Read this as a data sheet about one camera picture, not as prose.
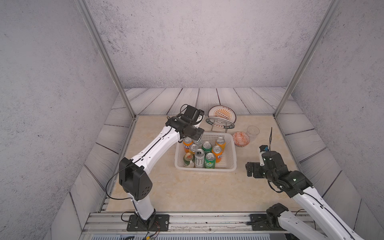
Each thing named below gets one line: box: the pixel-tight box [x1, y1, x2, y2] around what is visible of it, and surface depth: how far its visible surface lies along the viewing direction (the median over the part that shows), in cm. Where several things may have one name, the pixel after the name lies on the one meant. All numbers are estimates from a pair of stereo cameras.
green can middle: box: [202, 141, 213, 154], surface depth 91 cm
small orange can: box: [189, 144, 199, 155], surface depth 91 cm
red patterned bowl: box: [232, 131, 251, 147], surface depth 106 cm
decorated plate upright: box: [208, 105, 237, 124], surface depth 104 cm
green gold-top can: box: [183, 152, 195, 166], surface depth 86 cm
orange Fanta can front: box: [212, 145, 223, 163], surface depth 89 cm
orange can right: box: [215, 136, 226, 152], surface depth 93 cm
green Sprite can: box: [204, 152, 216, 169], surface depth 86 cm
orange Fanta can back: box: [183, 136, 193, 153], surface depth 93 cm
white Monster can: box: [194, 148, 206, 168], surface depth 85 cm
